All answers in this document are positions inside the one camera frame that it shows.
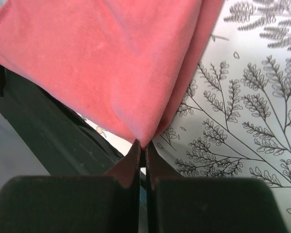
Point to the salmon pink t shirt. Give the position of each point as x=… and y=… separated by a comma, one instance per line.
x=123, y=64

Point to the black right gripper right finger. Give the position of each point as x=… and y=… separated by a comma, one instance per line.
x=176, y=204

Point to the floral patterned table cloth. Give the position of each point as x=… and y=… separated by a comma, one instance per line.
x=235, y=118

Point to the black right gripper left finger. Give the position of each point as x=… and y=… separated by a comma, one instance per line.
x=75, y=204

